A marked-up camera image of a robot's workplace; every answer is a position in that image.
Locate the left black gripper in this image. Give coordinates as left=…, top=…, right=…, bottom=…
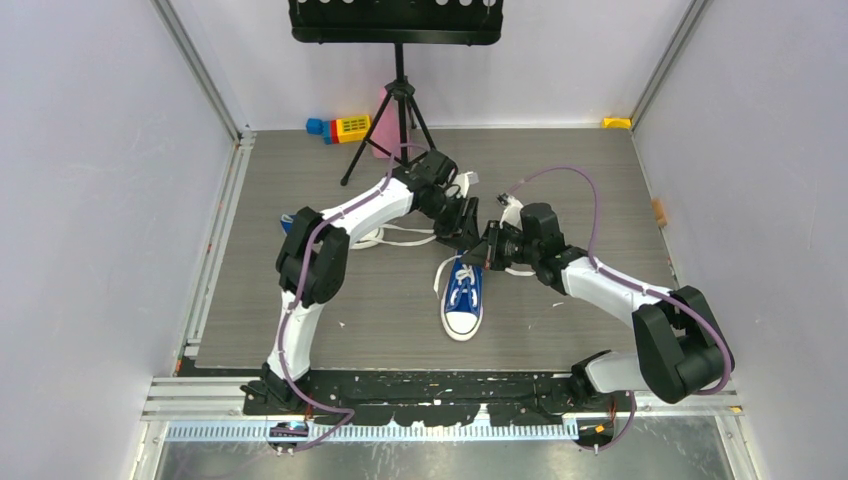
left=419, top=192, right=479, bottom=254

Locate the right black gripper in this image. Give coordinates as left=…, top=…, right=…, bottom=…
left=461, top=220, right=540, bottom=271

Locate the blue sneaker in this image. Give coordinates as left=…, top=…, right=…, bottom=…
left=279, top=213, right=442, bottom=251
left=433, top=250, right=484, bottom=342

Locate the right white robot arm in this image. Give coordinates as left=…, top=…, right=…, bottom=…
left=461, top=203, right=735, bottom=411

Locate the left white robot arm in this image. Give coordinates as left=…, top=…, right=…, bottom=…
left=265, top=150, right=480, bottom=414

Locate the pink foam block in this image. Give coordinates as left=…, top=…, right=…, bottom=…
left=370, top=87, right=411, bottom=160

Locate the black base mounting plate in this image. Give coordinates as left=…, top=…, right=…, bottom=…
left=241, top=370, right=631, bottom=427

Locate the colourful toy block phone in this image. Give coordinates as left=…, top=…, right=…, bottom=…
left=305, top=115, right=371, bottom=145

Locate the yellow corner block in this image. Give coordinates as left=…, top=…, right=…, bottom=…
left=601, top=117, right=632, bottom=130

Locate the small wooden block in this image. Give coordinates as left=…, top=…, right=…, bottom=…
left=651, top=198, right=668, bottom=229

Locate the black music stand tripod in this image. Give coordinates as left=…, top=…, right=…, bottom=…
left=289, top=0, right=504, bottom=186

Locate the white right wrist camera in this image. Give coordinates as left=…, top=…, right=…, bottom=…
left=497, top=193, right=523, bottom=230

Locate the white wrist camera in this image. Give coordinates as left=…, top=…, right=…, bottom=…
left=497, top=193, right=523, bottom=230
left=450, top=171, right=479, bottom=198

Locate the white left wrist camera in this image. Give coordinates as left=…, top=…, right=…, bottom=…
left=450, top=171, right=479, bottom=198

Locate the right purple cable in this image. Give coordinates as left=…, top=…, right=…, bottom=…
left=496, top=165, right=735, bottom=397

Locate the aluminium frame rail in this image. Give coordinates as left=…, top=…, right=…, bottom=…
left=141, top=377, right=252, bottom=421

